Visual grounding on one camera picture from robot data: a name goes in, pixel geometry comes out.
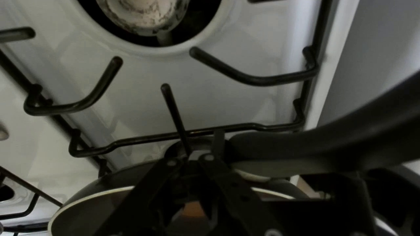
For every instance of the black rear burner grate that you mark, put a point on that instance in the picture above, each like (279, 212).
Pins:
(174, 100)

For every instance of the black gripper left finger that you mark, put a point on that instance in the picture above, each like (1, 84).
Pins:
(165, 189)

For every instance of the black burner grate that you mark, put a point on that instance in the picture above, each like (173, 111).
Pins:
(174, 100)
(18, 199)

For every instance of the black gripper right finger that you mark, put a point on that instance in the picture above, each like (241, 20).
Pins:
(346, 214)

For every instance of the black front burner grate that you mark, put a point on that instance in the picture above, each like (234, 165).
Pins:
(18, 199)

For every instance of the white gas stove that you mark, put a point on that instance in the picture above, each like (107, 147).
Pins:
(174, 87)

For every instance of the white refrigerator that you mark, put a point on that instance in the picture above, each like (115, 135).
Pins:
(380, 50)

